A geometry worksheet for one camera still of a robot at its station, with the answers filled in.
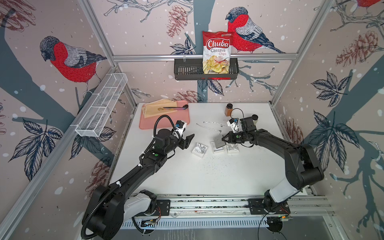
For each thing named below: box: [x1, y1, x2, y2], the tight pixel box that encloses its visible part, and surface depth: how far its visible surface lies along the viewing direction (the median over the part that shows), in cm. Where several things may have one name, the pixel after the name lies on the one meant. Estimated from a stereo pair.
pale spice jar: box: [251, 114, 259, 123], surface depth 102 cm
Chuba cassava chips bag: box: [202, 30, 234, 74], surface depth 87 cm
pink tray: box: [139, 100, 190, 129], surface depth 116 cm
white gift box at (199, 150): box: [191, 142, 208, 159], surface depth 93 cm
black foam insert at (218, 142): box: [213, 136, 227, 149], surface depth 92 cm
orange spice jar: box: [225, 103, 233, 117], surface depth 109 cm
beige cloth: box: [142, 98, 178, 119], surface depth 121 cm
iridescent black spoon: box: [157, 104, 189, 111], surface depth 120 cm
